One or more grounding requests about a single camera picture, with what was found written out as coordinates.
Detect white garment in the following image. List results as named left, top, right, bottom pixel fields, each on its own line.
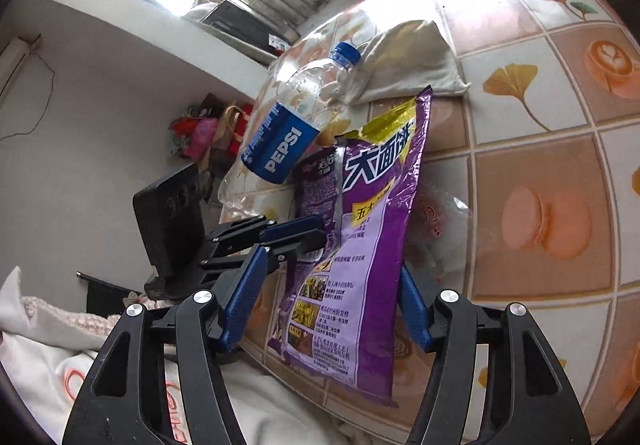
left=0, top=265, right=361, bottom=445

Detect tile pattern tablecloth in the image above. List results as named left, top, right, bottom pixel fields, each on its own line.
left=219, top=0, right=640, bottom=445

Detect clear bottle with blue label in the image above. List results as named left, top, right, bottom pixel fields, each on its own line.
left=219, top=42, right=362, bottom=222

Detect clear plastic wrapper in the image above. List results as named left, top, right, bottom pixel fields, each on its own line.
left=404, top=189, right=478, bottom=278

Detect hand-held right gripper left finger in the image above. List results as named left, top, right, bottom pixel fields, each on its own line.
left=62, top=244, right=269, bottom=445

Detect brown paper bag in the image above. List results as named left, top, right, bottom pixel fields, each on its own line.
left=212, top=104, right=255, bottom=161

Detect white towel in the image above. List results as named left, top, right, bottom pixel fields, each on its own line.
left=344, top=19, right=472, bottom=105

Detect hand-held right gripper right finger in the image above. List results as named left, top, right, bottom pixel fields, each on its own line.
left=397, top=264, right=594, bottom=445

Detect dark purple snack packet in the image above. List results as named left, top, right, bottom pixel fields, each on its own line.
left=291, top=148, right=347, bottom=276

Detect pink bag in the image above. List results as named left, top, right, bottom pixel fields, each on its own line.
left=170, top=118, right=221, bottom=162

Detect light purple snack bag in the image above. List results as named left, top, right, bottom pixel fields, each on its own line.
left=266, top=85, right=434, bottom=410

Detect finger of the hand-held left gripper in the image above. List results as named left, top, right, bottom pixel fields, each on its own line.
left=199, top=231, right=328, bottom=278
left=206, top=214, right=326, bottom=248

